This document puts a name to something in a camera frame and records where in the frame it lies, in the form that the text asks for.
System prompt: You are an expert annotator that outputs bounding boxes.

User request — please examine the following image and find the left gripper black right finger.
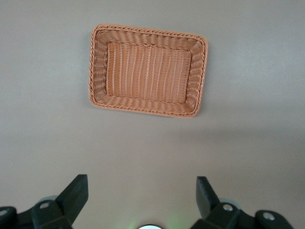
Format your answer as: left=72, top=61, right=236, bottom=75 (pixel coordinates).
left=192, top=176, right=242, bottom=229

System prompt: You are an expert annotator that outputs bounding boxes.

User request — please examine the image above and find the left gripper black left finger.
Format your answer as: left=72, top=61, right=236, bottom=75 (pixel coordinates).
left=30, top=174, right=89, bottom=229

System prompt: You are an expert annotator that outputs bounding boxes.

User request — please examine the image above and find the brown wicker basket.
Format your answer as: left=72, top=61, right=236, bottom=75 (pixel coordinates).
left=88, top=23, right=209, bottom=118

